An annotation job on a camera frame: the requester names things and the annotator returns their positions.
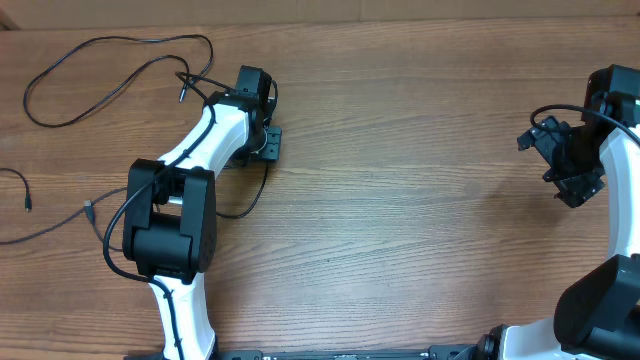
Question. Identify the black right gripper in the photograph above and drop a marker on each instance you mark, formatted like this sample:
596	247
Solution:
578	187

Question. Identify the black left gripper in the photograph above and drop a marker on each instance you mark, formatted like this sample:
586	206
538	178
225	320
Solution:
271	148

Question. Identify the brown cardboard box wall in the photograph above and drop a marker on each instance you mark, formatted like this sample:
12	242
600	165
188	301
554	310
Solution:
92	14

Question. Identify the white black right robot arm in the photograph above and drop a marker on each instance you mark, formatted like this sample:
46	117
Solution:
597	317

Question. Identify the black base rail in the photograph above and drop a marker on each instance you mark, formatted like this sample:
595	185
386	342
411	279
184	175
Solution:
434	352

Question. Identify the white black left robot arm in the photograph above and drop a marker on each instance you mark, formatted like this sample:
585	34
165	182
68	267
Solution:
170	213

